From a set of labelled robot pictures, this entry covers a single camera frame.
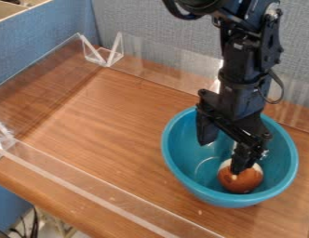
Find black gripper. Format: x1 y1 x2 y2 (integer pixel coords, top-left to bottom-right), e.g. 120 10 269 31
196 78 273 175

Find red white-spotted toy mushroom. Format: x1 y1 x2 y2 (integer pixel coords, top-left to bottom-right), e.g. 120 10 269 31
217 159 264 193

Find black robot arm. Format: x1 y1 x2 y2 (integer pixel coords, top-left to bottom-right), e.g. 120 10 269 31
162 0 284 175

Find blue plastic bowl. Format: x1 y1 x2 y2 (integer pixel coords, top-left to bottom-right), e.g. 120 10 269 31
161 107 300 208

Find clear acrylic front barrier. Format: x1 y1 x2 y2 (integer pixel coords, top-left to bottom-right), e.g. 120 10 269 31
0 122 224 238

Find clear acrylic barrier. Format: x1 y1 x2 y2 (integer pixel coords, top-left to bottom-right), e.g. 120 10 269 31
0 122 224 238
78 32 309 110

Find clear acrylic back barrier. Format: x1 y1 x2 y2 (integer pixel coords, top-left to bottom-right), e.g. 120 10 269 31
78 32 309 110

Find blue partition with wooden shelf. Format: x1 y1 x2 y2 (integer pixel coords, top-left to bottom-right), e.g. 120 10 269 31
0 0 101 84

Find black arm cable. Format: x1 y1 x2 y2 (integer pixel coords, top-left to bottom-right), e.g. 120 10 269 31
256 69 287 106

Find clear acrylic corner bracket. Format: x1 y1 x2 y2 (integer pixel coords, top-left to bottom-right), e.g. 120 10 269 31
80 33 125 68

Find black cables under table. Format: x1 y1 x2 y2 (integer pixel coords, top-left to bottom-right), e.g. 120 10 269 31
0 207 44 238

